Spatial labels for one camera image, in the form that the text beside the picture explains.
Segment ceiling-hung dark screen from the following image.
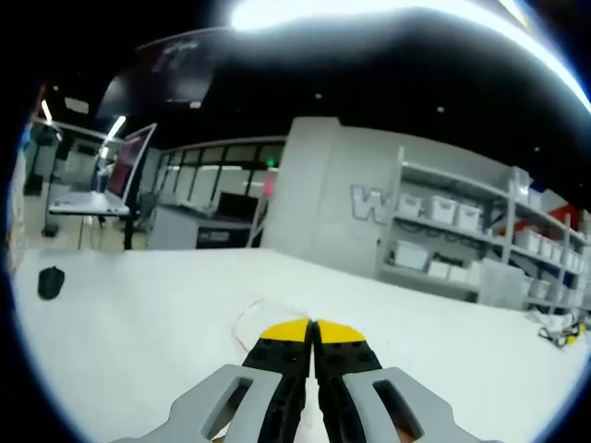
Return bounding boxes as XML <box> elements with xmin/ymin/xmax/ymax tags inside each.
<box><xmin>94</xmin><ymin>27</ymin><xmax>232</xmax><ymax>116</ymax></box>

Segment grey metal shelf unit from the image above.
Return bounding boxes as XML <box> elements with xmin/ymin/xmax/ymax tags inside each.
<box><xmin>376</xmin><ymin>145</ymin><xmax>591</xmax><ymax>315</ymax></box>

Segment rows of white storage boxes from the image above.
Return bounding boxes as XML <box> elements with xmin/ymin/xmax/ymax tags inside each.
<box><xmin>394</xmin><ymin>170</ymin><xmax>591</xmax><ymax>301</ymax></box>

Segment curved computer monitor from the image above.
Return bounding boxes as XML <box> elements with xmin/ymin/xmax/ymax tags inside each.
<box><xmin>104</xmin><ymin>122</ymin><xmax>158</xmax><ymax>204</ymax></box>

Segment black computer mouse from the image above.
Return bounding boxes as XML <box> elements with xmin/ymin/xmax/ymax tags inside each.
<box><xmin>36</xmin><ymin>266</ymin><xmax>66</xmax><ymax>301</ymax></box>

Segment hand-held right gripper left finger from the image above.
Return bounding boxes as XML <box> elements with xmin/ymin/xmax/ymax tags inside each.
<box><xmin>108</xmin><ymin>317</ymin><xmax>315</xmax><ymax>443</ymax></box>

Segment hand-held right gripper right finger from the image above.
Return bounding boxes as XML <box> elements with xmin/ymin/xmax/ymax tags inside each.
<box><xmin>313</xmin><ymin>317</ymin><xmax>500</xmax><ymax>443</ymax></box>

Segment dark equipment cabinet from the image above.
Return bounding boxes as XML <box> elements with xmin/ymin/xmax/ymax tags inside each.
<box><xmin>150</xmin><ymin>191</ymin><xmax>264</xmax><ymax>250</ymax></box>

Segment white standing desk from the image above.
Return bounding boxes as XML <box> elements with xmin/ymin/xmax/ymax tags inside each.
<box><xmin>48</xmin><ymin>191</ymin><xmax>133</xmax><ymax>250</ymax></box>

